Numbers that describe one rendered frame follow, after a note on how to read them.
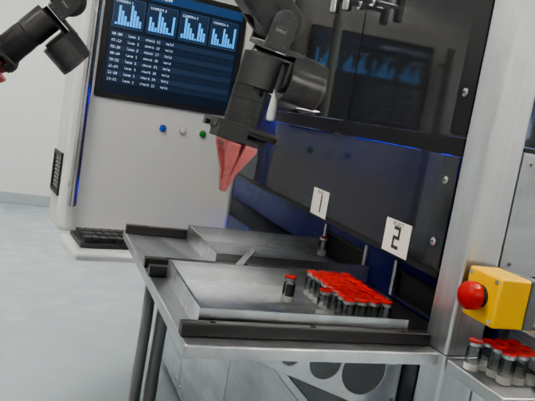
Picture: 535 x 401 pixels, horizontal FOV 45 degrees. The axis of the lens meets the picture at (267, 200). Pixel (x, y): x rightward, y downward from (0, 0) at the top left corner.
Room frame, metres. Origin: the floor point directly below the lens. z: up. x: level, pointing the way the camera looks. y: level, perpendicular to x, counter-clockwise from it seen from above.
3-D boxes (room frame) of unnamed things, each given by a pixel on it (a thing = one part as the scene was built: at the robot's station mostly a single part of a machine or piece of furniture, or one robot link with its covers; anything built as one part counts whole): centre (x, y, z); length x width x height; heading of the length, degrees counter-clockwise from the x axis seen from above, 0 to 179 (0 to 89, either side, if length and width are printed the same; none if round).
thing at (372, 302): (1.10, -0.17, 0.90); 0.18 x 0.02 x 0.05; 20
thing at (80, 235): (1.68, 0.29, 0.82); 0.40 x 0.14 x 0.02; 119
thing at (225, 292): (1.06, -0.05, 0.90); 0.34 x 0.26 x 0.04; 110
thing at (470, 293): (0.89, -0.31, 0.99); 0.04 x 0.04 x 0.04; 20
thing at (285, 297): (1.10, -0.06, 0.90); 0.02 x 0.02 x 0.04
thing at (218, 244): (1.41, -0.03, 0.90); 0.34 x 0.26 x 0.04; 110
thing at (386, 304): (1.11, -0.19, 0.90); 0.18 x 0.02 x 0.05; 20
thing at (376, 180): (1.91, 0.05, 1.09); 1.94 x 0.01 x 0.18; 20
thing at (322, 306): (1.05, -0.12, 0.90); 0.02 x 0.02 x 0.05
